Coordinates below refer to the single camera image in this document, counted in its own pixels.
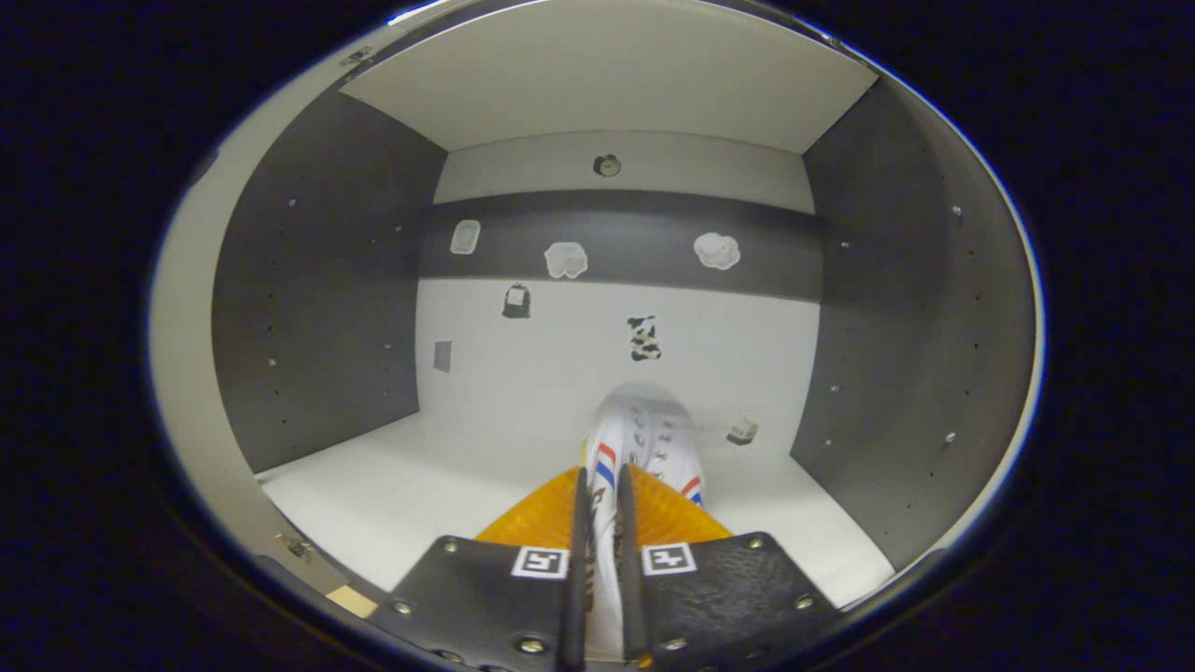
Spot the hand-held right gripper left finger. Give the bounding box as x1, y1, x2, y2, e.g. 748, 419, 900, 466
387, 467, 591, 672

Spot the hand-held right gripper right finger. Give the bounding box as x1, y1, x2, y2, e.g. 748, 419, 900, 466
616, 464, 841, 668

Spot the white striped shoe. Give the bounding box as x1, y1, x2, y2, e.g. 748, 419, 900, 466
583, 381, 708, 664

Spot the grey white shoe cabinet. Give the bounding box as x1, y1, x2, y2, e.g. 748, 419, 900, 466
149, 0, 1045, 645

